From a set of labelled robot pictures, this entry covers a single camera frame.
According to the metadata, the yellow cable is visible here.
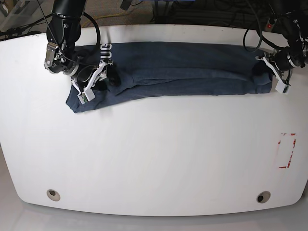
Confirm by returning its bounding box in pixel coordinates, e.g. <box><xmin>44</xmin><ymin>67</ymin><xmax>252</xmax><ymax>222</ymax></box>
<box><xmin>83</xmin><ymin>9</ymin><xmax>127</xmax><ymax>27</ymax></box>

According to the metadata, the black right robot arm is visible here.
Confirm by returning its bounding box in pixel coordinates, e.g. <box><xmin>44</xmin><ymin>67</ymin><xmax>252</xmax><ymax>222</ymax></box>
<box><xmin>44</xmin><ymin>0</ymin><xmax>101</xmax><ymax>91</ymax></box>

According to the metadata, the table grommet hole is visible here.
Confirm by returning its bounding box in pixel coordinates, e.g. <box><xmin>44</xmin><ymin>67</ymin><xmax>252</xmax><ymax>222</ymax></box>
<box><xmin>47</xmin><ymin>189</ymin><xmax>61</xmax><ymax>202</ymax></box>
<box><xmin>257</xmin><ymin>191</ymin><xmax>271</xmax><ymax>204</ymax></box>

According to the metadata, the dark blue T-shirt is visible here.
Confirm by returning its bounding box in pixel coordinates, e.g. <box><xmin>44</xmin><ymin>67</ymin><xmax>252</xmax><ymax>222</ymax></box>
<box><xmin>66</xmin><ymin>42</ymin><xmax>272</xmax><ymax>113</ymax></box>

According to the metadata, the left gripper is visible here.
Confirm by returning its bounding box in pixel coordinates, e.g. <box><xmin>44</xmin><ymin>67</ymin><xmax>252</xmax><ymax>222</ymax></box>
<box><xmin>252</xmin><ymin>49</ymin><xmax>295</xmax><ymax>86</ymax></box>

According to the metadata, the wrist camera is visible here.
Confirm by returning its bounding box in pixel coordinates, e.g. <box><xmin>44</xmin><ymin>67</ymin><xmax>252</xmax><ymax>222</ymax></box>
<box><xmin>275</xmin><ymin>82</ymin><xmax>290</xmax><ymax>94</ymax></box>
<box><xmin>77</xmin><ymin>89</ymin><xmax>95</xmax><ymax>105</ymax></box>

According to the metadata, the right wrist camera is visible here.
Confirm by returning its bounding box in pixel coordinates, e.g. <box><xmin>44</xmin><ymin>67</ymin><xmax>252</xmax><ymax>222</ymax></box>
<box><xmin>77</xmin><ymin>89</ymin><xmax>95</xmax><ymax>105</ymax></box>

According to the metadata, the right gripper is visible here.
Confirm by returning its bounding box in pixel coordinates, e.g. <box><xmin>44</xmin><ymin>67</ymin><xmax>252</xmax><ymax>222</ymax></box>
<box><xmin>71</xmin><ymin>61</ymin><xmax>121</xmax><ymax>94</ymax></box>

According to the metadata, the black power strip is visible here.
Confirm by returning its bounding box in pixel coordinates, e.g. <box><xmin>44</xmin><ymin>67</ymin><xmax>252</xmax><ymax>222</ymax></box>
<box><xmin>265</xmin><ymin>15</ymin><xmax>277</xmax><ymax>32</ymax></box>

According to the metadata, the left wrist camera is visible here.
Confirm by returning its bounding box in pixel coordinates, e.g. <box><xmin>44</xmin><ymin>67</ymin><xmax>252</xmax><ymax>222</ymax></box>
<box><xmin>275</xmin><ymin>82</ymin><xmax>290</xmax><ymax>94</ymax></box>

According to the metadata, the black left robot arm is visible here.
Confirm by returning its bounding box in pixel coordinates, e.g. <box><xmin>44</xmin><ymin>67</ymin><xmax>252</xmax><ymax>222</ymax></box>
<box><xmin>246</xmin><ymin>0</ymin><xmax>308</xmax><ymax>93</ymax></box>

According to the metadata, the right table grommet hole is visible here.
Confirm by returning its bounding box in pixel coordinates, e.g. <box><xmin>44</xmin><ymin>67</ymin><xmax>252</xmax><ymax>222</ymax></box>
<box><xmin>257</xmin><ymin>191</ymin><xmax>271</xmax><ymax>204</ymax></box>

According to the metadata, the left table grommet hole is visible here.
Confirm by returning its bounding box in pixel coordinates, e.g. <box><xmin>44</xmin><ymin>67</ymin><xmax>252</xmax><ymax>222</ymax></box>
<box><xmin>47</xmin><ymin>189</ymin><xmax>61</xmax><ymax>202</ymax></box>

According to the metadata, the red tape rectangle marking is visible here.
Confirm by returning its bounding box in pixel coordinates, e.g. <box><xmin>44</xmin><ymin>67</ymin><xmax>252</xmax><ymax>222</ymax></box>
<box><xmin>275</xmin><ymin>133</ymin><xmax>296</xmax><ymax>169</ymax></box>

